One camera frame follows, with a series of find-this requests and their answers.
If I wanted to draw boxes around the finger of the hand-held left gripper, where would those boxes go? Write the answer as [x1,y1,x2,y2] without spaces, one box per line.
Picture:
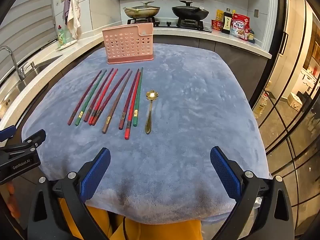
[0,129,47,155]
[0,127,16,142]

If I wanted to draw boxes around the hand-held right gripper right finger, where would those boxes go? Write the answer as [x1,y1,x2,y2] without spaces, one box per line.
[210,146,295,240]

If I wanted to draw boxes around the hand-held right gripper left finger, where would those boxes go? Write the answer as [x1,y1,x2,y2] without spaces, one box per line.
[27,147,112,240]

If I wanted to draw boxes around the green chopstick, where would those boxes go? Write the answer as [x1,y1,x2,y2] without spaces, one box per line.
[133,67,144,127]
[75,69,108,127]

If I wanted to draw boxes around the brown chopstick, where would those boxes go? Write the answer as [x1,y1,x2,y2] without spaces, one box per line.
[102,70,133,134]

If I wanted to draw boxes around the gold flower spoon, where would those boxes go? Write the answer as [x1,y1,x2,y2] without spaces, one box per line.
[145,90,157,134]

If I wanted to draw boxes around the pink perforated utensil holder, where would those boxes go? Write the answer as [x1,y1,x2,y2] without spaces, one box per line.
[102,22,155,64]

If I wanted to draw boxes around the person's left hand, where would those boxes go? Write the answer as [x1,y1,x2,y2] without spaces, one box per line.
[6,181,22,219]

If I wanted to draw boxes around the grey-blue plush cloth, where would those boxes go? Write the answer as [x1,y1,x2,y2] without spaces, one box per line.
[21,43,272,225]

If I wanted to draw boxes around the chrome faucet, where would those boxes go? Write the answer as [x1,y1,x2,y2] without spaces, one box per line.
[0,46,27,82]

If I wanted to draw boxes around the cooking oil bottle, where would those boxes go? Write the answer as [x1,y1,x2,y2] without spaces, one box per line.
[253,92,270,120]

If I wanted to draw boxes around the stainless steel sink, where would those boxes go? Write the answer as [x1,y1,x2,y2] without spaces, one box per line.
[0,54,63,120]

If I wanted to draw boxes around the black framed glass door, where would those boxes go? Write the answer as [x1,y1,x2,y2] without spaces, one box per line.
[251,0,320,230]

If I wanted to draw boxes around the person's yellow clothing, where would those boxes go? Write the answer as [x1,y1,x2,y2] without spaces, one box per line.
[57,197,203,240]

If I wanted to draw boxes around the white plate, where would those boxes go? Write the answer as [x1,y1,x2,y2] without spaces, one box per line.
[56,39,78,51]

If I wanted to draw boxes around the white box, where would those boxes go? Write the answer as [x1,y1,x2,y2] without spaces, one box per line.
[287,92,304,111]

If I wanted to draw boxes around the green dish soap bottle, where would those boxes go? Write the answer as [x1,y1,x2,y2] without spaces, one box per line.
[57,25,67,48]

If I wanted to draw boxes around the white window blinds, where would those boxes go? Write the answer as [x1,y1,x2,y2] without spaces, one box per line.
[0,0,57,63]

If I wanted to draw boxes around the white hanging towel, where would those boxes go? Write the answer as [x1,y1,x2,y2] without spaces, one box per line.
[66,0,82,40]

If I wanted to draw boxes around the purple hanging cloth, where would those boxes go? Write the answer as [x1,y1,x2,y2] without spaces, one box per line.
[62,0,72,26]

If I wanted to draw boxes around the red white cereal bag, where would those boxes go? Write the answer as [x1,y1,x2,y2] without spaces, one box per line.
[230,14,251,41]

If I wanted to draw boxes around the red snack package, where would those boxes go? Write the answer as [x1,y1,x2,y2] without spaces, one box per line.
[211,19,224,32]

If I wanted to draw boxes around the dark soy sauce bottle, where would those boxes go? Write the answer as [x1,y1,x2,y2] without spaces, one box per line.
[222,8,233,35]

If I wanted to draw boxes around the black gas stove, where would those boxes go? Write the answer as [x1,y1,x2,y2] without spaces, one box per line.
[126,17,212,33]

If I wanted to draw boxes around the black wok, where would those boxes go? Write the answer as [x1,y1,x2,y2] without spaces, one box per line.
[171,5,209,21]

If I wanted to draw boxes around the beige frying pan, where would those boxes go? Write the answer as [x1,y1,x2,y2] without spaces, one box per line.
[122,5,161,20]

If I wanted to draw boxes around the glass lid black knob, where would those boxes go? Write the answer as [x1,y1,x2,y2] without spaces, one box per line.
[172,1,200,10]

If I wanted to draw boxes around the glass lid beige knob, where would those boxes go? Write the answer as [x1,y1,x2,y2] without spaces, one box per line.
[130,1,160,10]

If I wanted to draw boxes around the black vertical door handle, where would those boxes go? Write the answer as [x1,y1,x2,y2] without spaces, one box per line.
[279,32,288,54]

